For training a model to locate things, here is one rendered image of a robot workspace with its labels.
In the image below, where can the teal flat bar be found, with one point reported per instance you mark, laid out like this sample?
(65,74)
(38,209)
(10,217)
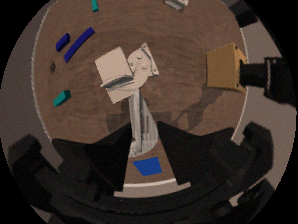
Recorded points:
(94,4)

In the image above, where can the teal rectangular block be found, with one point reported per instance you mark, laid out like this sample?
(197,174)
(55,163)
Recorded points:
(63,96)

